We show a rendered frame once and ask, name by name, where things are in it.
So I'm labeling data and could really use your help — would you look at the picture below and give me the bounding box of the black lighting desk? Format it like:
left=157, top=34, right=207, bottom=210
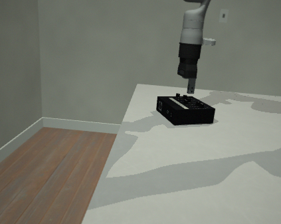
left=156, top=93, right=215, bottom=126

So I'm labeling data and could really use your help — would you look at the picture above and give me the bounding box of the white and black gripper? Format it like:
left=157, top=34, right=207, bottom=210
left=177, top=28, right=216, bottom=94

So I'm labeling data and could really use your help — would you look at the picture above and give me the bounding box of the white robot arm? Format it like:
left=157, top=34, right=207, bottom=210
left=183, top=0, right=211, bottom=29

